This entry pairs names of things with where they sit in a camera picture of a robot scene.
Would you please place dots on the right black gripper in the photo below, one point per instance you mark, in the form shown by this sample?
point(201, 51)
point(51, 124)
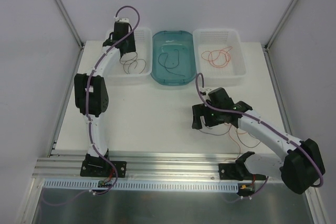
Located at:
point(200, 112)

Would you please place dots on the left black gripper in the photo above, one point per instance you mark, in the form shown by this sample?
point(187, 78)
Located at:
point(127, 46)

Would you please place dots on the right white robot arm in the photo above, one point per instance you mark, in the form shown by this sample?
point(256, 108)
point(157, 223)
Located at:
point(298, 163)

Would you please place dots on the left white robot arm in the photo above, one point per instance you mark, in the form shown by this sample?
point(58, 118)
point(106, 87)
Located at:
point(91, 96)

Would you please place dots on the left white perforated basket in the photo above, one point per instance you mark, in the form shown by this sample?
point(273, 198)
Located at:
point(133, 68)

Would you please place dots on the white perforated basket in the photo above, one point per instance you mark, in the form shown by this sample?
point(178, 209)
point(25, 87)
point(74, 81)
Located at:
point(133, 68)
point(219, 57)

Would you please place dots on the teal transparent plastic bin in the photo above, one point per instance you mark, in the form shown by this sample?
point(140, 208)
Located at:
point(173, 62)

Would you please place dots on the right white perforated basket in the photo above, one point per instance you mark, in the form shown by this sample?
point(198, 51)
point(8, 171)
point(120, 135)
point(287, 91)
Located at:
point(219, 57)

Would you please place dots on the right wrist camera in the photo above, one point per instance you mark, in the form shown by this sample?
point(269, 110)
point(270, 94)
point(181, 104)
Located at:
point(205, 91)

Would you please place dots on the left aluminium frame post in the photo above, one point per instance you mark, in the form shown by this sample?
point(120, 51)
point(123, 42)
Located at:
point(66, 18)

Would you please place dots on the aluminium frame post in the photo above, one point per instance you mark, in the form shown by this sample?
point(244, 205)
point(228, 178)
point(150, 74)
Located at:
point(66, 18)
point(280, 25)

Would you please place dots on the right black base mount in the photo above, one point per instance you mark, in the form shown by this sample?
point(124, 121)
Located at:
point(233, 171)

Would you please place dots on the right aluminium frame post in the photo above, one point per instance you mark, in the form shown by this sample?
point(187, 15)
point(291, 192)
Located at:
point(280, 25)

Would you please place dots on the white slotted cable duct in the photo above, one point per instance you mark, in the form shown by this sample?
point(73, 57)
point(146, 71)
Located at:
point(144, 185)

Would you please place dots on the aluminium mounting rail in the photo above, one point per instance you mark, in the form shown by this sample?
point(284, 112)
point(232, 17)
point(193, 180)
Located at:
point(140, 165)

